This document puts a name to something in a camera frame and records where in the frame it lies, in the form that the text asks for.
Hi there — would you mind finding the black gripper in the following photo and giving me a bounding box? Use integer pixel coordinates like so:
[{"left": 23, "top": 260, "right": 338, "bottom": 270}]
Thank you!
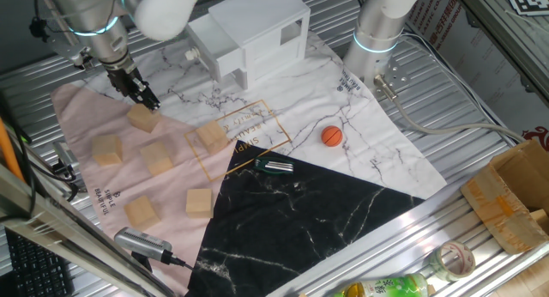
[{"left": 106, "top": 64, "right": 162, "bottom": 112}]

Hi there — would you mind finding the plain wooden cube block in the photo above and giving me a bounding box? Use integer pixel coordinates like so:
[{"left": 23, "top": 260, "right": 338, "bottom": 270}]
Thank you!
[
  {"left": 126, "top": 101, "right": 163, "bottom": 134},
  {"left": 195, "top": 119, "right": 230, "bottom": 155},
  {"left": 139, "top": 141, "right": 175, "bottom": 177},
  {"left": 123, "top": 195, "right": 162, "bottom": 233},
  {"left": 91, "top": 133, "right": 124, "bottom": 167},
  {"left": 184, "top": 187, "right": 214, "bottom": 220}
]

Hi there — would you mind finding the small gray clamped device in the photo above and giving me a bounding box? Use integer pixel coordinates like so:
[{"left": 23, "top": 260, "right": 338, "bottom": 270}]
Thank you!
[{"left": 51, "top": 141, "right": 81, "bottom": 180}]

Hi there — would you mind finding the white plastic drawer cabinet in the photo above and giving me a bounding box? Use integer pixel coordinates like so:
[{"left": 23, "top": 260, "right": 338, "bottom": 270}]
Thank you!
[{"left": 208, "top": 0, "right": 311, "bottom": 91}]

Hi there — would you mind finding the orange pole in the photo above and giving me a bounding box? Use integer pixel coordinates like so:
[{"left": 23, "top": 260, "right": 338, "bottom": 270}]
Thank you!
[{"left": 0, "top": 116, "right": 26, "bottom": 182}]

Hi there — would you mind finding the green holder with silver bits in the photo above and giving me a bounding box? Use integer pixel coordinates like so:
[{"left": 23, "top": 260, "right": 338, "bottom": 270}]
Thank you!
[{"left": 252, "top": 157, "right": 296, "bottom": 175}]

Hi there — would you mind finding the small orange basketball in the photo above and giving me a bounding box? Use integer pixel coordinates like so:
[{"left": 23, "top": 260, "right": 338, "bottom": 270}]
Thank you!
[{"left": 321, "top": 124, "right": 344, "bottom": 149}]

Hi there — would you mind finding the marble pink black cloth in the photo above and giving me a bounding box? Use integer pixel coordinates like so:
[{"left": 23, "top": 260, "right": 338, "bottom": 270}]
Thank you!
[{"left": 50, "top": 28, "right": 448, "bottom": 297}]

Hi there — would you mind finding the black keyboard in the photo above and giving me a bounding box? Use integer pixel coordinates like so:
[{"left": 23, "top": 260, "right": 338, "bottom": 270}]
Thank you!
[{"left": 3, "top": 227, "right": 76, "bottom": 297}]

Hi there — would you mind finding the green tea bottle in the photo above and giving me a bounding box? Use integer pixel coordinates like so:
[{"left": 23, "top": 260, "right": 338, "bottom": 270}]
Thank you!
[{"left": 332, "top": 273, "right": 430, "bottom": 297}]

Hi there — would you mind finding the white sheet with red print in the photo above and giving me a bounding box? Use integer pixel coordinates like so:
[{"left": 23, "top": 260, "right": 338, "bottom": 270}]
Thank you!
[{"left": 405, "top": 0, "right": 549, "bottom": 142}]

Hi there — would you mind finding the clear tape roll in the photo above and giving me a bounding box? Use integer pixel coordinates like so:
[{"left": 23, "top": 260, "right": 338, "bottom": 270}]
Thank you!
[{"left": 428, "top": 239, "right": 477, "bottom": 283}]

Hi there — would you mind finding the brown cardboard box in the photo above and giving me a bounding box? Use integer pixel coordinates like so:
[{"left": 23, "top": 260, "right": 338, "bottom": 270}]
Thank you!
[{"left": 459, "top": 138, "right": 549, "bottom": 255}]

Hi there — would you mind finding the black white marker board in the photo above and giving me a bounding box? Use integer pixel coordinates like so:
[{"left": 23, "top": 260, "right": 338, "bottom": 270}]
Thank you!
[{"left": 504, "top": 0, "right": 549, "bottom": 17}]

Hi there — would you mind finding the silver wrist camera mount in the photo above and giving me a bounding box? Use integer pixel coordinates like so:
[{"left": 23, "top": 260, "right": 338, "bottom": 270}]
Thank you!
[{"left": 46, "top": 33, "right": 94, "bottom": 70}]

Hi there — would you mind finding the silver depth camera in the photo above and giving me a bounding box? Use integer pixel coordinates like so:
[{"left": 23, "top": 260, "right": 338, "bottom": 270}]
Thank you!
[{"left": 113, "top": 227, "right": 173, "bottom": 264}]

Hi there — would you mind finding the aluminium frame post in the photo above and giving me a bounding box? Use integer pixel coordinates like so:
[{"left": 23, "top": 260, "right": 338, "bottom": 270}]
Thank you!
[{"left": 0, "top": 163, "right": 177, "bottom": 297}]

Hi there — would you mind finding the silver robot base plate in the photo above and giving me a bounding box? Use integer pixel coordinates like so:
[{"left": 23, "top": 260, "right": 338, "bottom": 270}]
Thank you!
[{"left": 364, "top": 58, "right": 412, "bottom": 96}]

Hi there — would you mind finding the gray robot cable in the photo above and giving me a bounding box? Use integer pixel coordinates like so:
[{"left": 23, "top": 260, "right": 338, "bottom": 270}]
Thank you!
[{"left": 372, "top": 73, "right": 527, "bottom": 144}]

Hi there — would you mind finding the white cable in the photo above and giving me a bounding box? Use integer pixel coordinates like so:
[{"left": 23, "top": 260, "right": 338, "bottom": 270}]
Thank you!
[{"left": 401, "top": 33, "right": 518, "bottom": 140}]

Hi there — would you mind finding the aluminium frame beam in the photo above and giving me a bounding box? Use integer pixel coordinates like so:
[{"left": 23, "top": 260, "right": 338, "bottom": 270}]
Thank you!
[{"left": 449, "top": 0, "right": 549, "bottom": 103}]

